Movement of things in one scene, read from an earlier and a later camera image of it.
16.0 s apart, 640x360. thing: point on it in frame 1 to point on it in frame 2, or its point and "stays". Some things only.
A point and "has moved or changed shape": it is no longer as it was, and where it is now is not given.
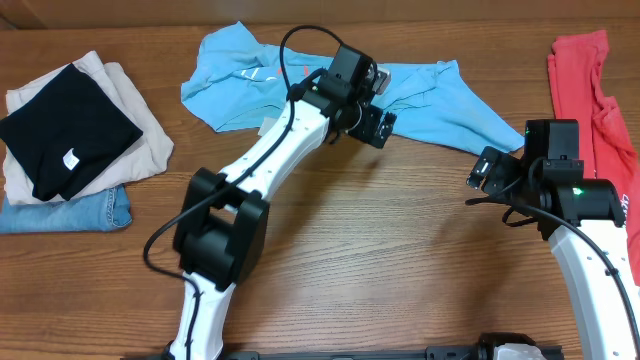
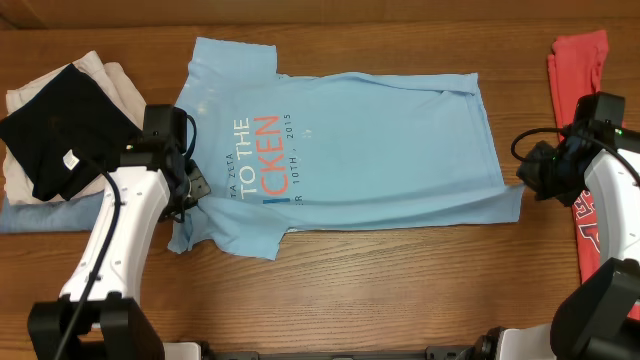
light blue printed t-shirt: (232, 83) has moved or changed shape
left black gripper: (365, 127) to (199, 187)
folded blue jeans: (100, 210) stays
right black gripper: (502, 167) to (527, 171)
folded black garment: (67, 135) stays
